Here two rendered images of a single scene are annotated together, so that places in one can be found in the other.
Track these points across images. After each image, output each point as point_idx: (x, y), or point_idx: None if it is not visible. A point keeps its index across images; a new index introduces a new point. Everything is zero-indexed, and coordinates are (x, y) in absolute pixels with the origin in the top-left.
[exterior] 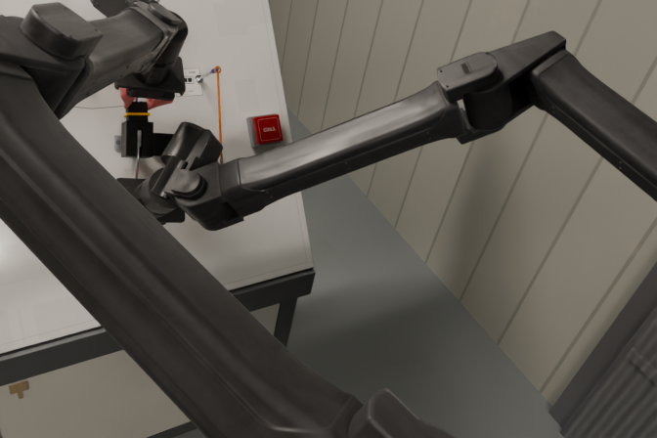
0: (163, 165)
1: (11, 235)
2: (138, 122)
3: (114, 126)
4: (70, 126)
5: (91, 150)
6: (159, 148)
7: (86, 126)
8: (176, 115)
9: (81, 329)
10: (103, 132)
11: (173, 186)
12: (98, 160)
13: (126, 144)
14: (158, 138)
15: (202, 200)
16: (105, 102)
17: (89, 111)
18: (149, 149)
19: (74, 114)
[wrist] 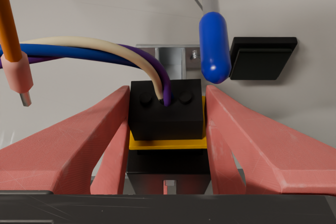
0: (246, 83)
1: (15, 136)
2: (164, 175)
3: (134, 28)
4: (25, 33)
5: (89, 67)
6: (244, 72)
7: (62, 31)
8: None
9: (125, 174)
10: (107, 40)
11: None
12: (109, 79)
13: (134, 190)
14: (246, 58)
15: None
16: None
17: (56, 1)
18: (194, 193)
19: (20, 10)
